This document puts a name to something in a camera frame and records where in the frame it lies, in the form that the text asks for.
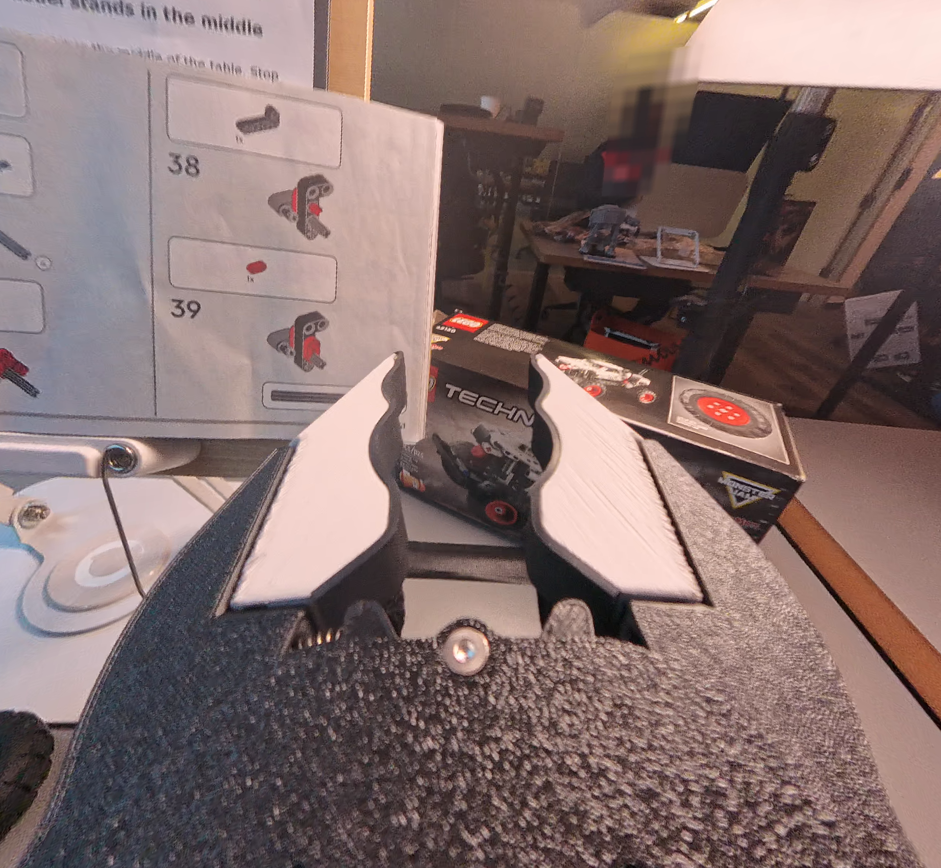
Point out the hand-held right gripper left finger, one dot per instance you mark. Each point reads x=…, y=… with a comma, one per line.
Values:
x=323, y=515

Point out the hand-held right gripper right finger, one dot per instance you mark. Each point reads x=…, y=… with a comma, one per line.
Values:
x=617, y=515

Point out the white instruction booklet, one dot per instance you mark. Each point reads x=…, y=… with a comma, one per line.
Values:
x=382, y=221

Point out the grey desk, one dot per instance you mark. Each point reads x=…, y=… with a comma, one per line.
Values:
x=831, y=625

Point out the toy truck cardboard box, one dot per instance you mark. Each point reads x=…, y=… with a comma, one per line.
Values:
x=764, y=486

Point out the orange crate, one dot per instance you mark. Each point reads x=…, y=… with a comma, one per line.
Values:
x=636, y=339

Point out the grey table with wooden edge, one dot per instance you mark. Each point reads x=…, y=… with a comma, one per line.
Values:
x=882, y=471

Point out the wooden table with clutter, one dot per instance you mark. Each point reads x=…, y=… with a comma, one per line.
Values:
x=735, y=272

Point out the dark toy walker model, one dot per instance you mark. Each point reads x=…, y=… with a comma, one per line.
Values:
x=606, y=228

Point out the white booklet stand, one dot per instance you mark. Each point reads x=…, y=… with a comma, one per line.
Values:
x=44, y=662

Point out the black light stand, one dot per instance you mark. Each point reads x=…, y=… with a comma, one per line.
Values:
x=764, y=221

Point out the black toy tyre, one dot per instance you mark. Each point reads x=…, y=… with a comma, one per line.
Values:
x=22, y=765

